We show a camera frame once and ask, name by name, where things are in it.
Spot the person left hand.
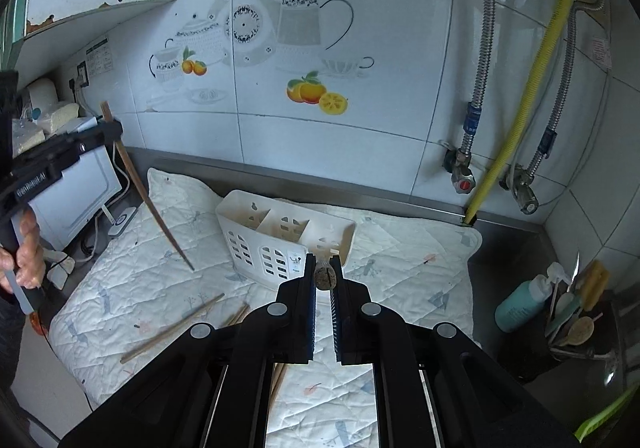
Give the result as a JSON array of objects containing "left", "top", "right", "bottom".
[{"left": 1, "top": 207, "right": 46, "bottom": 294}]

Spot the cream plastic utensil holder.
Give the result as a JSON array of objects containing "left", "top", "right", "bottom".
[{"left": 216, "top": 190, "right": 356, "bottom": 290}]

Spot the white microwave oven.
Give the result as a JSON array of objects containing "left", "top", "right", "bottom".
[{"left": 29, "top": 146, "right": 122, "bottom": 251}]

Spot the small white blue device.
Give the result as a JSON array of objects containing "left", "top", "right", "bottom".
[{"left": 107, "top": 207, "right": 137, "bottom": 238}]

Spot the quilted cream cloth mat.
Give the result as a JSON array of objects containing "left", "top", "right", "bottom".
[{"left": 49, "top": 169, "right": 482, "bottom": 447}]

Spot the teal spray bottle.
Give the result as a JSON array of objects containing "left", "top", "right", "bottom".
[{"left": 494, "top": 262, "right": 570, "bottom": 333}]

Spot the wooden spoon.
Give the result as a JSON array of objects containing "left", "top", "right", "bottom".
[{"left": 556, "top": 314, "right": 601, "bottom": 347}]

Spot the black utensil cup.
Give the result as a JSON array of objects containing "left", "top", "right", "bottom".
[{"left": 549, "top": 300, "right": 622, "bottom": 385}]

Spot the green plastic dish rack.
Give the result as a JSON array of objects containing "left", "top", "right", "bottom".
[{"left": 574, "top": 383, "right": 639, "bottom": 442}]

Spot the black wall socket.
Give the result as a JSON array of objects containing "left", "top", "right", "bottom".
[{"left": 76, "top": 60, "right": 89, "bottom": 88}]

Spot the wall instruction sticker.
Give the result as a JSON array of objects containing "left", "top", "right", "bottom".
[{"left": 85, "top": 37, "right": 113, "bottom": 77}]

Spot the braided metal water hose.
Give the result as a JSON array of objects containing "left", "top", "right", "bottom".
[
  {"left": 439, "top": 0, "right": 497, "bottom": 197},
  {"left": 502, "top": 7, "right": 604, "bottom": 215}
]

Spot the yellow gas hose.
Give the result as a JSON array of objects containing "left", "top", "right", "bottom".
[{"left": 463, "top": 0, "right": 578, "bottom": 227}]

